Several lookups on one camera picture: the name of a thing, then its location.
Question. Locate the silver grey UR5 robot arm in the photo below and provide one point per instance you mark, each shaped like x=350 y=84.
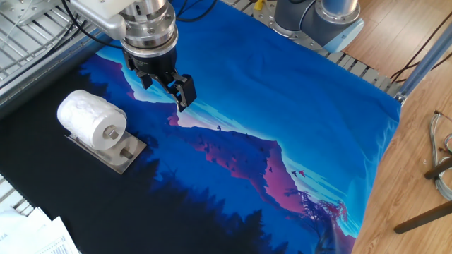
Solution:
x=150 y=24

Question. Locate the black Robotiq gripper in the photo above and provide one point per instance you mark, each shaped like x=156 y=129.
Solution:
x=155 y=63

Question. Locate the white printed paper sheet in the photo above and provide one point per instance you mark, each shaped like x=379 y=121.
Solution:
x=53 y=240

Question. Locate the metal box holder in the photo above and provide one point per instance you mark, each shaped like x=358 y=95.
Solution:
x=132 y=150

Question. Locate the small yellow object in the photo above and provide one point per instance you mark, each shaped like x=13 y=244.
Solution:
x=258 y=4

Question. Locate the aluminium frame post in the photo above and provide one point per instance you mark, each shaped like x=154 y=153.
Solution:
x=423 y=63

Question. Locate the white plain paper sheet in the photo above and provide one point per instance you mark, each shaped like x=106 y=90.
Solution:
x=17 y=222

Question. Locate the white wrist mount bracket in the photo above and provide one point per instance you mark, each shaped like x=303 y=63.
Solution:
x=102 y=17

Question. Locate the blue mountain print cloth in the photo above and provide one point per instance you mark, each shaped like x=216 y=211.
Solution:
x=265 y=88

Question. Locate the white paper roll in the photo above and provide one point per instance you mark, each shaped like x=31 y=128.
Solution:
x=84 y=113

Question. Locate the dark wooden leg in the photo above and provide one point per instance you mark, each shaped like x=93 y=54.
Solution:
x=423 y=218
x=439 y=167

